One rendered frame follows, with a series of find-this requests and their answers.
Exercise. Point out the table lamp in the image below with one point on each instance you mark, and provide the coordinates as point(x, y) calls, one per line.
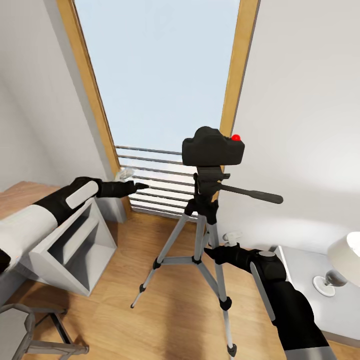
point(346, 262)

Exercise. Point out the digital camera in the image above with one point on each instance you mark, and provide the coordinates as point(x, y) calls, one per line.
point(209, 147)

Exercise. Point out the desk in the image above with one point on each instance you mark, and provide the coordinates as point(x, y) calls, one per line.
point(74, 256)

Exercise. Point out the camera tripod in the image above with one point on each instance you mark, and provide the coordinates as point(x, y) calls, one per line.
point(207, 181)

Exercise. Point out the taboret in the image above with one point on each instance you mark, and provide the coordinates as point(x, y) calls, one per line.
point(17, 325)

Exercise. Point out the fixed window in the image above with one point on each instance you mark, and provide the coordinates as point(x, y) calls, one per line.
point(155, 71)

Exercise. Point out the nightstand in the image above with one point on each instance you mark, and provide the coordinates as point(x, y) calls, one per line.
point(338, 316)

